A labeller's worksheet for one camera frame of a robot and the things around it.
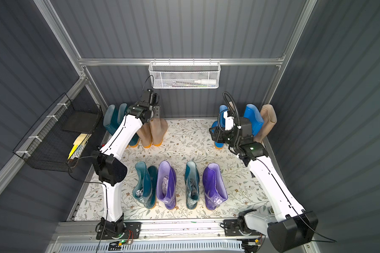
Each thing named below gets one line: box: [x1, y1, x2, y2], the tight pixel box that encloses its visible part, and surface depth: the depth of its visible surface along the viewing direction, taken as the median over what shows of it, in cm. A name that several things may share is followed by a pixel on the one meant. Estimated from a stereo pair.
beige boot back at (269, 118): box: [253, 103, 278, 144], surface depth 88 cm
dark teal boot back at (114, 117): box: [102, 103, 126, 136], surface depth 89 cm
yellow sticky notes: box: [67, 133, 89, 160], surface depth 75 cm
